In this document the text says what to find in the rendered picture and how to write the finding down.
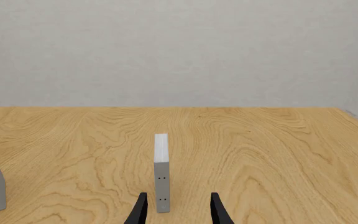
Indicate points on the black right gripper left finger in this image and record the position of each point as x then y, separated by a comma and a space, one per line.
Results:
138, 212

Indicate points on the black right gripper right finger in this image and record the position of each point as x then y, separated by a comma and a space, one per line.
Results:
218, 212

